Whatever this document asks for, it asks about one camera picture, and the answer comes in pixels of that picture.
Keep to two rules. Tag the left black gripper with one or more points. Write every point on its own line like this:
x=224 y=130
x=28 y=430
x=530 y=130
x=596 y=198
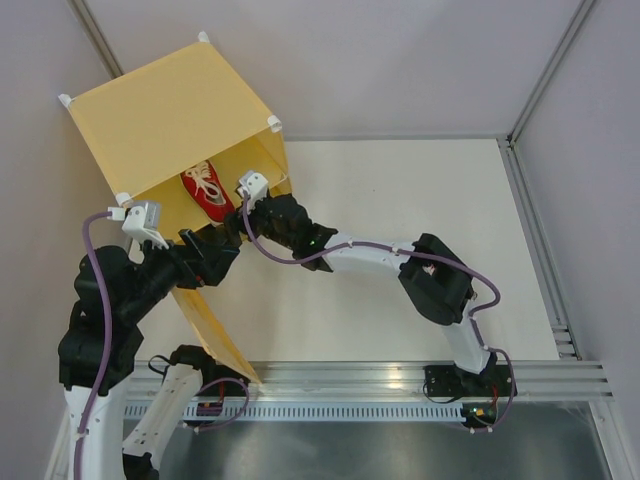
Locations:
x=210 y=262

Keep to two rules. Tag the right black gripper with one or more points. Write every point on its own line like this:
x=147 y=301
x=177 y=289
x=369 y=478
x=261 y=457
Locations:
x=242 y=219

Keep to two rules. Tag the red canvas sneaker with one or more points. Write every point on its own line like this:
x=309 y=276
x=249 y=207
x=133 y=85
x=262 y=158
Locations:
x=203 y=185

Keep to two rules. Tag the yellow cabinet door panel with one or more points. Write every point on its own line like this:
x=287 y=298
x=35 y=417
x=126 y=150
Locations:
x=212 y=334

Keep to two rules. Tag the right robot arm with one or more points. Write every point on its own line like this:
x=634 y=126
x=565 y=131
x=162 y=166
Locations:
x=441 y=288

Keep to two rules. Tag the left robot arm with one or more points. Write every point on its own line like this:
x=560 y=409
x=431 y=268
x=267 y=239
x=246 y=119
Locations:
x=97 y=353

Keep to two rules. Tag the yellow shoe cabinet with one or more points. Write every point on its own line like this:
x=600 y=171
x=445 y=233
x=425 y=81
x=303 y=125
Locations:
x=148 y=126

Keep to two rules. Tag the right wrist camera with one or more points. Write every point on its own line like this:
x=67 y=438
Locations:
x=253 y=185

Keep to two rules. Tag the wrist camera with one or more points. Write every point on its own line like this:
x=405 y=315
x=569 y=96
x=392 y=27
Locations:
x=253 y=185
x=140 y=221

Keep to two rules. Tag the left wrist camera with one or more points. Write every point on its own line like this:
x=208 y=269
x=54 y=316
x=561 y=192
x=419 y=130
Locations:
x=140 y=221

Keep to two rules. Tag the aluminium front rail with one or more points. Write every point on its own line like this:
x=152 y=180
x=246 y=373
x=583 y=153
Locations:
x=536 y=381

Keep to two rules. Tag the white slotted cable duct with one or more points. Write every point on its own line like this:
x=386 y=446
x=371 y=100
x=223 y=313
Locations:
x=326 y=411

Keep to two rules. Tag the aluminium frame post left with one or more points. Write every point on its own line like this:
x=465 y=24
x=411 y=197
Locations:
x=96 y=36

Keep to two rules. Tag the aluminium frame post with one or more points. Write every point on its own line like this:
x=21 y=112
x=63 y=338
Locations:
x=569 y=36
x=96 y=36

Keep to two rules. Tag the aluminium frame post right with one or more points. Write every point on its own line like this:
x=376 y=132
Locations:
x=569 y=36

